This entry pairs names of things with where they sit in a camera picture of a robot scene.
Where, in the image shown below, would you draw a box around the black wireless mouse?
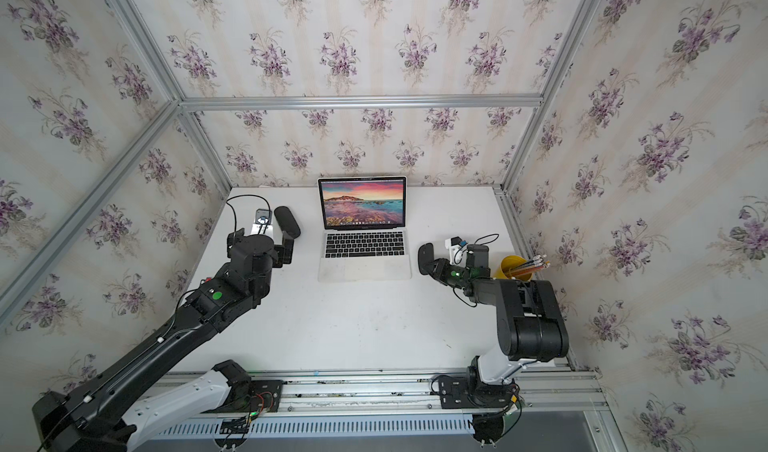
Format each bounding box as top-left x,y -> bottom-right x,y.
417,242 -> 435,275

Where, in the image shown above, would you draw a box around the silver laptop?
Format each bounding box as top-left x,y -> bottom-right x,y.
318,176 -> 412,283

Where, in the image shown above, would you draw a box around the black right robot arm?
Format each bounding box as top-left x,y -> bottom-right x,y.
417,243 -> 570,386

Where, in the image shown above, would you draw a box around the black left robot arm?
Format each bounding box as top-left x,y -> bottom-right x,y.
32,230 -> 295,451

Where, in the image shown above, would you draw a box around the black woven glasses case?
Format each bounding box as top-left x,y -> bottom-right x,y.
274,206 -> 301,239

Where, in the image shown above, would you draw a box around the yellow pencil cup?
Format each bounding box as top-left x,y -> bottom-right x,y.
494,255 -> 533,281

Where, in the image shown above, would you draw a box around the pencils in cup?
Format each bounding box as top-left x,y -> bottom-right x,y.
503,255 -> 550,278

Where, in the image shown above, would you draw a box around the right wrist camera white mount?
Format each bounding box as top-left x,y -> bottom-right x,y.
445,236 -> 468,265

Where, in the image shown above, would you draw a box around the black camera cable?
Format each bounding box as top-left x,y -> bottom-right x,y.
224,194 -> 272,237

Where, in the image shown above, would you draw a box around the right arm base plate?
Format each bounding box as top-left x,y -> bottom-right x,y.
430,374 -> 520,410

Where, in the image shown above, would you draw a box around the aluminium mounting rail frame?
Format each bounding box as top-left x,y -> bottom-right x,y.
133,365 -> 627,451

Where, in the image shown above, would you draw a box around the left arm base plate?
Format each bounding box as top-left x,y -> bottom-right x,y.
209,380 -> 284,413

